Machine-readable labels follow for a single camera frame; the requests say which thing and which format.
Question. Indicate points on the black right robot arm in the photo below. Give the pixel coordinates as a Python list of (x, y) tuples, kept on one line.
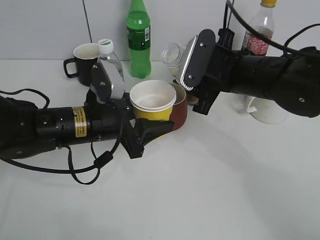
[(292, 82)]

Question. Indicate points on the black mug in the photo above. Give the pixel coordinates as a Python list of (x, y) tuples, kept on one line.
[(84, 57)]

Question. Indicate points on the milk bottle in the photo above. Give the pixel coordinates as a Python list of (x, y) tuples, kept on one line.
[(171, 56)]

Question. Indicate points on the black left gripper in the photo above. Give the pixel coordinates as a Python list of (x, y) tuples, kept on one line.
[(111, 120)]

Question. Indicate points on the white ceramic mug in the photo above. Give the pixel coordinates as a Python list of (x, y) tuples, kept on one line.
[(263, 110)]

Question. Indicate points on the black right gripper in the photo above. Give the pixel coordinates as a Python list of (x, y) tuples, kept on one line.
[(214, 80)]

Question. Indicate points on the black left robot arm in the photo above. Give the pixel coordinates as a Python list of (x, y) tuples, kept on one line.
[(26, 131)]

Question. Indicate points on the green soda bottle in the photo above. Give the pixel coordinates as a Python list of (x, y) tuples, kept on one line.
[(138, 26)]

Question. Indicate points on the brown coffee bottle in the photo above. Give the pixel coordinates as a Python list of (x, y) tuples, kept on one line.
[(191, 99)]

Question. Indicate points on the clear water bottle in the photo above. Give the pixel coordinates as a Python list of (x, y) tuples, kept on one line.
[(109, 61)]

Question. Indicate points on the yellow paper cup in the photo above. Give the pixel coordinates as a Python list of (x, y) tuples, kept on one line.
[(153, 100)]

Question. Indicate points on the red ceramic mug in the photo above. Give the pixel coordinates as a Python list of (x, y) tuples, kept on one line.
[(180, 108)]

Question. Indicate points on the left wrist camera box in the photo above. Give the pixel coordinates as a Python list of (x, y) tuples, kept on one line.
[(107, 83)]

